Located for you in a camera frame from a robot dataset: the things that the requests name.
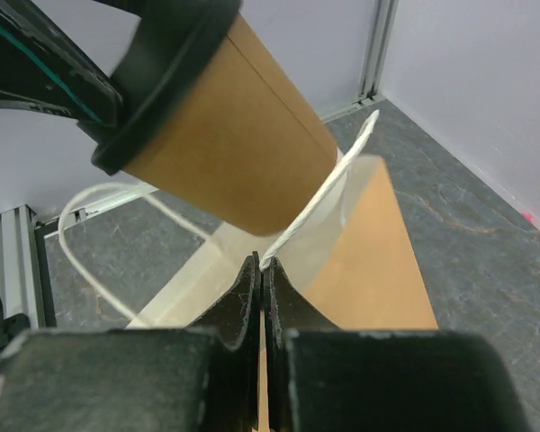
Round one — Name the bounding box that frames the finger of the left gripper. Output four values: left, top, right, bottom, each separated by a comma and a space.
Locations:
0, 1, 125, 127

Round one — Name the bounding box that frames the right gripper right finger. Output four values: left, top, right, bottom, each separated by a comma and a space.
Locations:
263, 257, 337, 431

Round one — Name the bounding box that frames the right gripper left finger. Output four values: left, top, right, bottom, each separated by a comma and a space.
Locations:
190, 252, 262, 431

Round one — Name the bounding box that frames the brown paper bag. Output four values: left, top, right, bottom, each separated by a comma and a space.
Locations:
58, 110, 440, 432

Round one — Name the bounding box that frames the single brown paper cup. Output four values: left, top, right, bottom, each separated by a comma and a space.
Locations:
125, 17, 338, 236

